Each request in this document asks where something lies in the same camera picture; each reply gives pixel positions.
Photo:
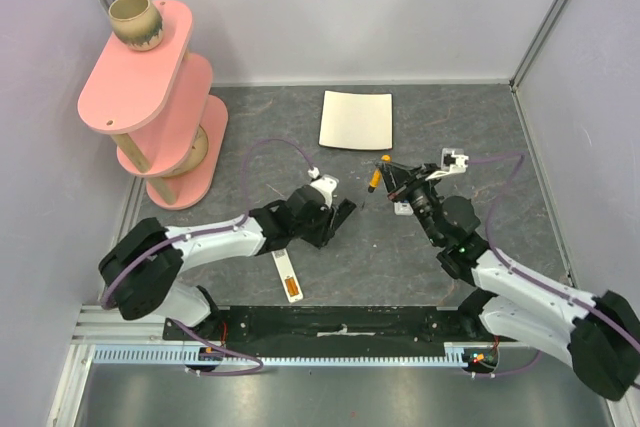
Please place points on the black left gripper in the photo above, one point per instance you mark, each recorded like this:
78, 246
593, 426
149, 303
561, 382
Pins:
325, 231

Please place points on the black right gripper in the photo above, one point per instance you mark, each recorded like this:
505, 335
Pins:
403, 187

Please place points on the orange handle screwdriver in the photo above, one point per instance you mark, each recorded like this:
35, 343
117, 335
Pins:
377, 176

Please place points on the white remote control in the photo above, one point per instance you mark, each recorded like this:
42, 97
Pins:
285, 270

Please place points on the orange battery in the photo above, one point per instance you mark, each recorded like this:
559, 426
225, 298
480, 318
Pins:
292, 287
286, 285

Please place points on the black remote control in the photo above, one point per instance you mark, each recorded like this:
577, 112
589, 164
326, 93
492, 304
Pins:
335, 219

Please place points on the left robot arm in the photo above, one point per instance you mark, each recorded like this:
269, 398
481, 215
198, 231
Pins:
140, 272

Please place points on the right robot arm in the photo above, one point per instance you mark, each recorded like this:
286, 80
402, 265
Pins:
597, 336

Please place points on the small white box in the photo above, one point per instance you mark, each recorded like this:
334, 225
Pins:
403, 208

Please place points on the white square plate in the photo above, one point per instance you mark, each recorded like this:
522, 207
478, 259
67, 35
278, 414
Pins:
356, 121

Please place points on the beige cup on lower shelf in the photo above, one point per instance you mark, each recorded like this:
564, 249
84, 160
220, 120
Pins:
197, 152

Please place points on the pink three tier shelf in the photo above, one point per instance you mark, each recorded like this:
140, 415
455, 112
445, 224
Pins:
151, 104

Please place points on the beige ceramic mug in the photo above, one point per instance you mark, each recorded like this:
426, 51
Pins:
138, 24

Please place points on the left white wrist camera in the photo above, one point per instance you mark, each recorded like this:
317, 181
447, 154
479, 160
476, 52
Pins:
325, 184

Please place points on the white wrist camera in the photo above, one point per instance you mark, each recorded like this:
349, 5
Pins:
325, 184
453, 162

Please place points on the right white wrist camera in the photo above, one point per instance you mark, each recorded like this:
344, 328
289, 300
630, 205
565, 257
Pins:
453, 162

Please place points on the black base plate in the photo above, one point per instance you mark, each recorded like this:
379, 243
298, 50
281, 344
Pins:
343, 330

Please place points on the light blue cable duct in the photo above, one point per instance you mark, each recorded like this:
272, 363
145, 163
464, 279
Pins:
197, 355

